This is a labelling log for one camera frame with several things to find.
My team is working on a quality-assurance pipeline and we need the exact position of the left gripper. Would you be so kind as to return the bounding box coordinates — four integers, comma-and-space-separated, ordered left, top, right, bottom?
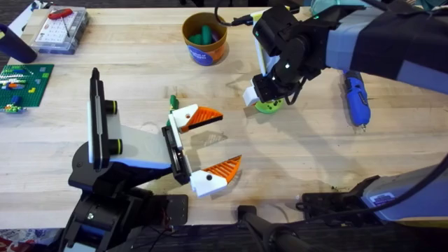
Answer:
68, 104, 243, 198

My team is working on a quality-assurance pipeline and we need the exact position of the green toy vegetable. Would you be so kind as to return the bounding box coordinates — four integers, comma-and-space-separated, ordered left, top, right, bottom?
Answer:
167, 94, 181, 127

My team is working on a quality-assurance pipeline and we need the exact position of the blue electric screwdriver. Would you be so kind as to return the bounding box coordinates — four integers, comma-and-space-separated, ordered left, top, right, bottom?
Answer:
342, 69, 372, 133

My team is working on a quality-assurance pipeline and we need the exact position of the clear plastic screw box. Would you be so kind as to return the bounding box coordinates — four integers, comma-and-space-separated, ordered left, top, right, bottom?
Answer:
29, 5, 90, 56

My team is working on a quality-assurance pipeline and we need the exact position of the green disc with holes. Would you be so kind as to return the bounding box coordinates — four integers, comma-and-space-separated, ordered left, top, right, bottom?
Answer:
254, 98, 284, 116

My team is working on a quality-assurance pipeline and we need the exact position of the brown tub with toys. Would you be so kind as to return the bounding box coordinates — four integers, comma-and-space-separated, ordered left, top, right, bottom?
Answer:
181, 12, 230, 67

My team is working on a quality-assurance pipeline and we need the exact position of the left wrist upright plate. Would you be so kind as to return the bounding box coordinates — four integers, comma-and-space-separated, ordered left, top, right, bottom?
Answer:
87, 67, 107, 173

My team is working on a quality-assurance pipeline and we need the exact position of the green board with blocks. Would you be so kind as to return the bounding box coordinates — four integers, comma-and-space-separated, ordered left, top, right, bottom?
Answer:
0, 63, 55, 114

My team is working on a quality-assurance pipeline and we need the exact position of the dark blue cylinder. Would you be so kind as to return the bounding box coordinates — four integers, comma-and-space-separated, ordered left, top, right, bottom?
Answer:
0, 23, 39, 65

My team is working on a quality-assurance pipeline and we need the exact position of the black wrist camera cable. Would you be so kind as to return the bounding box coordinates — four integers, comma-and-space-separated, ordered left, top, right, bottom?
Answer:
213, 0, 255, 28

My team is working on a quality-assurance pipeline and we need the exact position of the black rail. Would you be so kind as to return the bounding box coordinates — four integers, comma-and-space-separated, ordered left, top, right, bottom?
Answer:
132, 222, 448, 252

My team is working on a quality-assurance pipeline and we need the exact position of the black knob yellow ring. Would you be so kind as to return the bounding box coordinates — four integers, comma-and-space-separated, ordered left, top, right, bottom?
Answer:
104, 99, 119, 116
108, 138, 124, 156

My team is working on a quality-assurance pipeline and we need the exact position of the black camera stand pole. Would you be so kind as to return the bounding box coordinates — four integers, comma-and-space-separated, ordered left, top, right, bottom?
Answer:
237, 204, 316, 252

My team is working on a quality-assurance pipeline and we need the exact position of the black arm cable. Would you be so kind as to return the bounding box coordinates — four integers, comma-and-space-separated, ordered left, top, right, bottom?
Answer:
295, 153, 448, 215

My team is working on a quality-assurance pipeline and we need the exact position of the red handled screwdriver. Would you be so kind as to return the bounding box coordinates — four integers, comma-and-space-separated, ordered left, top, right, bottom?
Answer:
47, 8, 75, 38

